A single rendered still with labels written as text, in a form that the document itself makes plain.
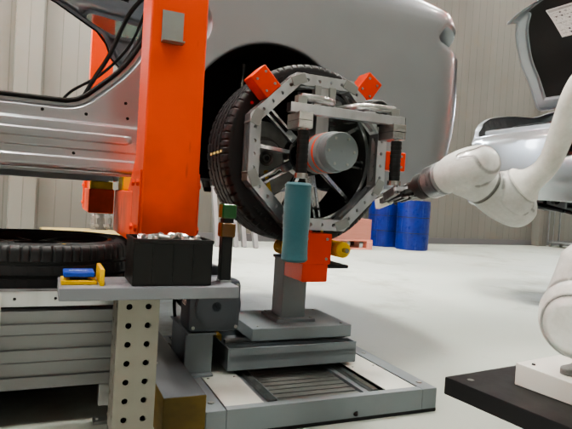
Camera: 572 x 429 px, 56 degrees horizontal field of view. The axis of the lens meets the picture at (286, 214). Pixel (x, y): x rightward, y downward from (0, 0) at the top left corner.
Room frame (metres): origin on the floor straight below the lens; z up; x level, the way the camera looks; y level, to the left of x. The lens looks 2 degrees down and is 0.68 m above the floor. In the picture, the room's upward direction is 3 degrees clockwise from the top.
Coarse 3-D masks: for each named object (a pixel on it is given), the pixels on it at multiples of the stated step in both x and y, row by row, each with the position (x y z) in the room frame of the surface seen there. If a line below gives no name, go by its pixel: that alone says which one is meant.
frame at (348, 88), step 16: (288, 80) 1.84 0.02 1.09; (304, 80) 1.86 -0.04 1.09; (320, 80) 1.89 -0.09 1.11; (336, 80) 1.91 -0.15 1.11; (272, 96) 1.82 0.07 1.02; (352, 96) 1.94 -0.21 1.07; (256, 112) 1.79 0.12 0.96; (256, 128) 1.81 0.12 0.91; (368, 128) 2.02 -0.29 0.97; (256, 144) 1.80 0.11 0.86; (384, 144) 2.00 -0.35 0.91; (256, 160) 1.80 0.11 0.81; (368, 160) 2.04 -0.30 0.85; (384, 160) 2.00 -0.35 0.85; (256, 176) 1.80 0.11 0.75; (368, 176) 2.03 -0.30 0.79; (384, 176) 2.00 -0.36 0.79; (256, 192) 1.81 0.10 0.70; (368, 192) 1.98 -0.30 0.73; (272, 208) 1.83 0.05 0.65; (352, 208) 1.95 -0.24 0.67; (320, 224) 1.90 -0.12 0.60; (336, 224) 1.92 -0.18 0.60
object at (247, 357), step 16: (224, 336) 2.04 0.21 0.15; (240, 336) 2.05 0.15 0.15; (224, 352) 1.84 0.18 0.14; (240, 352) 1.81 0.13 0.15; (256, 352) 1.84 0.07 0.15; (272, 352) 1.86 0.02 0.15; (288, 352) 1.88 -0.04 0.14; (304, 352) 1.91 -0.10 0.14; (320, 352) 1.94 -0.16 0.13; (336, 352) 1.96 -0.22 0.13; (352, 352) 1.99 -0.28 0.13; (240, 368) 1.81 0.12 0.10; (256, 368) 1.84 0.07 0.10
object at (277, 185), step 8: (264, 128) 2.30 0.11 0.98; (272, 128) 2.31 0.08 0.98; (264, 136) 2.30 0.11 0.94; (272, 136) 2.32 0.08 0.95; (280, 136) 2.33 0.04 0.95; (272, 144) 2.27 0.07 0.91; (280, 144) 2.33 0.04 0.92; (272, 152) 2.27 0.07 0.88; (280, 160) 2.28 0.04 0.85; (264, 168) 2.25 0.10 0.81; (272, 168) 2.27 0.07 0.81; (280, 176) 2.33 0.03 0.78; (288, 176) 2.35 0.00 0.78; (272, 184) 2.32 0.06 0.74; (280, 184) 2.33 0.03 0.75; (272, 192) 2.32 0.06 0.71
